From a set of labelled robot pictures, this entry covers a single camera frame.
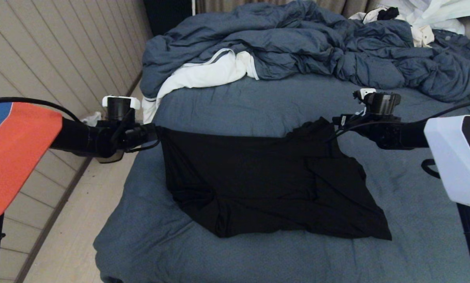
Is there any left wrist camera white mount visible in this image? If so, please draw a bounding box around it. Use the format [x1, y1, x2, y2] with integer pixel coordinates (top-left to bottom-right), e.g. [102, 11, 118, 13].
[102, 96, 141, 122]

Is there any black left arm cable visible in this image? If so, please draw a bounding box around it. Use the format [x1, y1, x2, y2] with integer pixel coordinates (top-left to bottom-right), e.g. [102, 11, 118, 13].
[0, 97, 82, 124]

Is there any crumpled blue duvet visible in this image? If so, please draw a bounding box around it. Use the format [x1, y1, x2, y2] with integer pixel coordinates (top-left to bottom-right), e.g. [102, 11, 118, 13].
[141, 1, 470, 103]

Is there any small black garment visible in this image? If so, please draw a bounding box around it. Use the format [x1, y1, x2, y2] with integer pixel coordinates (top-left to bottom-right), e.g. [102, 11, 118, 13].
[376, 7, 399, 21]

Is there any dark blue denim garment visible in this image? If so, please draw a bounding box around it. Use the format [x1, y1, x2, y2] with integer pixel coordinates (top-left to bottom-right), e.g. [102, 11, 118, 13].
[431, 29, 470, 79]

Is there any dark cabinet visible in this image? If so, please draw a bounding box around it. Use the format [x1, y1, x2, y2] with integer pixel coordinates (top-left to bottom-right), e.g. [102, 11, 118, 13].
[143, 0, 193, 38]

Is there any cream buttoned shirt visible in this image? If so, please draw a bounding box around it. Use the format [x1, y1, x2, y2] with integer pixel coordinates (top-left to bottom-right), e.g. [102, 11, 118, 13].
[410, 25, 435, 48]

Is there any black t-shirt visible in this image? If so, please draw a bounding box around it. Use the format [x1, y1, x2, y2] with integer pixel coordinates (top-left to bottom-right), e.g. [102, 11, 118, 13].
[158, 117, 392, 241]

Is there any beige curtain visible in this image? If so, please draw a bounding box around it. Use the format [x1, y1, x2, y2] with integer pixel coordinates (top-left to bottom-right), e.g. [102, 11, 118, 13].
[196, 0, 379, 20]

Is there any bed with blue sheet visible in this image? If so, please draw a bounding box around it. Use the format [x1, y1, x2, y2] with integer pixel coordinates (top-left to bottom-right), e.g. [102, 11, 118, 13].
[94, 74, 470, 283]

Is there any white quilt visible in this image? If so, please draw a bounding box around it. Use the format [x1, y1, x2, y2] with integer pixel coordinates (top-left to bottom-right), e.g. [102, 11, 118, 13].
[142, 49, 259, 124]

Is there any white crumpled garment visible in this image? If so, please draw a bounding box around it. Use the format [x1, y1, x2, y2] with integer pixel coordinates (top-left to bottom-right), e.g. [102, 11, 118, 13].
[349, 0, 470, 36]

